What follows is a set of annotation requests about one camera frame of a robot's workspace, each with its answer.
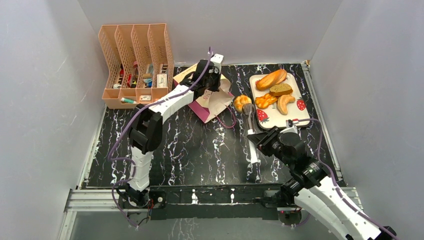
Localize pink and tan paper bag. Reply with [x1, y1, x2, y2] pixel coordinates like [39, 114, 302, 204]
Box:
[188, 74, 234, 124]

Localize round orange fake bun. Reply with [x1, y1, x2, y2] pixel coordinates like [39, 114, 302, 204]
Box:
[233, 94, 252, 113]

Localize tan fake croissant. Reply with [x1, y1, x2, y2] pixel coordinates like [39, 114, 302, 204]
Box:
[277, 94, 296, 115]

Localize metal tongs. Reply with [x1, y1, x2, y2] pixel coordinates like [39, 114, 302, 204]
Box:
[242, 103, 260, 164]

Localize orange braided fake bread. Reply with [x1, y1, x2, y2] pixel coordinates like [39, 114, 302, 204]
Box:
[255, 93, 278, 109]

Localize brown fake bread slice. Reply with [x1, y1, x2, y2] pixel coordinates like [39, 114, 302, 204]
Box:
[269, 83, 293, 97]

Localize long orange fake baguette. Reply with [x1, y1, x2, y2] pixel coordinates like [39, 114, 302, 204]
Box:
[255, 69, 287, 91]

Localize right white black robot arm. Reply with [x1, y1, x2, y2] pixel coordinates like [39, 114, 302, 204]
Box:
[247, 125, 397, 240]

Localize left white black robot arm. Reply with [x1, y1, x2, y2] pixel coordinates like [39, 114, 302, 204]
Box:
[121, 54, 223, 208]

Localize small white box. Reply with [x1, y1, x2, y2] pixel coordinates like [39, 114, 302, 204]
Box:
[156, 73, 168, 88]

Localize white strawberry print tray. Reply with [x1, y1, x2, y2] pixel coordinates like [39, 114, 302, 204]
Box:
[248, 73, 310, 130]

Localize peach plastic file organizer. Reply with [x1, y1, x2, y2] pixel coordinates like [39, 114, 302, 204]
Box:
[98, 23, 175, 109]

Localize red bottle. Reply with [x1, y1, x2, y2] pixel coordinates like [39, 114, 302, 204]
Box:
[133, 61, 138, 76]

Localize green white tube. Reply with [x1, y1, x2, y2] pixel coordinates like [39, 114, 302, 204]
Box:
[120, 97, 137, 104]

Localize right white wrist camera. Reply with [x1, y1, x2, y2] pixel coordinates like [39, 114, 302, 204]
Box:
[280, 118, 299, 134]

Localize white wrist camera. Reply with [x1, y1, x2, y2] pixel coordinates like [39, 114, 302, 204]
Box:
[210, 53, 224, 73]
[280, 118, 299, 134]

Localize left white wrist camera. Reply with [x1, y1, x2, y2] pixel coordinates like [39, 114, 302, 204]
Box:
[210, 53, 224, 73]

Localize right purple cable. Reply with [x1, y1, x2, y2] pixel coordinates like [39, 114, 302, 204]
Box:
[286, 118, 398, 240]

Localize purple cable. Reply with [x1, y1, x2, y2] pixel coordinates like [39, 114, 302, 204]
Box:
[286, 118, 398, 240]
[107, 46, 214, 229]

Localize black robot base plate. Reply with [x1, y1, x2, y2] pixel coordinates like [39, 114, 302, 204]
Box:
[115, 183, 308, 225]

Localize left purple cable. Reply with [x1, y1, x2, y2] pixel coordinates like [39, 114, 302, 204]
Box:
[107, 46, 214, 229]

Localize aluminium frame rail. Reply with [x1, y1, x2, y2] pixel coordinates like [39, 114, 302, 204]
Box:
[58, 187, 373, 240]

